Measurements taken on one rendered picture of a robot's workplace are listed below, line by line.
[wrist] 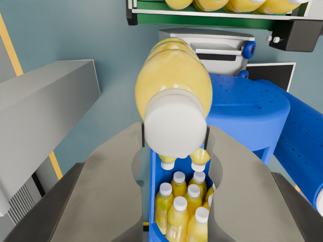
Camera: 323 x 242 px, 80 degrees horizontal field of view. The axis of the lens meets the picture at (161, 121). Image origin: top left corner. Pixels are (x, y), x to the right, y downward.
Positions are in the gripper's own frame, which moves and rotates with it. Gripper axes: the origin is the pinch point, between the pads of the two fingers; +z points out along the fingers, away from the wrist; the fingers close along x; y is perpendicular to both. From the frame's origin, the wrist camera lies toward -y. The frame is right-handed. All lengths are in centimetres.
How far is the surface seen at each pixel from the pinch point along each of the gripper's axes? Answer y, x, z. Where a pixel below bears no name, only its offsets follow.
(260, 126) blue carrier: 9.3, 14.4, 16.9
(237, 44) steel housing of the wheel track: 1, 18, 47
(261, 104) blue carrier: 7.9, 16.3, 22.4
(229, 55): 1.8, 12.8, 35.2
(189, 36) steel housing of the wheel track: -0.9, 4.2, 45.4
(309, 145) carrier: 36, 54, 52
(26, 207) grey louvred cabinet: 159, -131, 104
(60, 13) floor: -4, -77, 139
